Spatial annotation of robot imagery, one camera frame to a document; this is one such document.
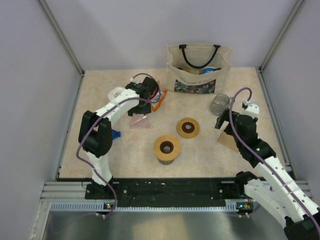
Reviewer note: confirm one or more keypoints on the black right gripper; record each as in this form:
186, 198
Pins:
225, 116

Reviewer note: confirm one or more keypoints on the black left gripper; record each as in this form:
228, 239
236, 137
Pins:
145, 110

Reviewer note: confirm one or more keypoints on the brown paper coffee filter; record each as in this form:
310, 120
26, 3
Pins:
228, 141

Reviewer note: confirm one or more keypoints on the pink glass dripper cone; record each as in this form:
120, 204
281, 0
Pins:
139, 121

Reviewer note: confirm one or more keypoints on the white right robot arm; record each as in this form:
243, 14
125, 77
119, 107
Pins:
282, 198

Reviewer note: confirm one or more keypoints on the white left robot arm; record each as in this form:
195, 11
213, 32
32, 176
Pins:
95, 134

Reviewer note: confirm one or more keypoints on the blue ribbed dripper cone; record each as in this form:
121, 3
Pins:
115, 134

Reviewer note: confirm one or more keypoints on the orange Fox's candy bag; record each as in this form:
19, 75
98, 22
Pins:
157, 101

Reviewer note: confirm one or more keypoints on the grey ribbed glass mug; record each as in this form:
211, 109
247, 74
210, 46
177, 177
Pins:
219, 104

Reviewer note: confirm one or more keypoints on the wrapped white paper roll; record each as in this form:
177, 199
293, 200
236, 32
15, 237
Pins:
112, 94

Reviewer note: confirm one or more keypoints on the beige floral tote bag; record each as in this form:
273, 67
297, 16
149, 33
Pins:
197, 68

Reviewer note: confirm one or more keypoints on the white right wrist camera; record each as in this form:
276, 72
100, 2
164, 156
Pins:
250, 109

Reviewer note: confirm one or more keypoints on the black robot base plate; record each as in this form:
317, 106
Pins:
167, 191

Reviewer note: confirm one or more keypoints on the grey slotted cable duct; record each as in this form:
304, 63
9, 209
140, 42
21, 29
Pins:
224, 206

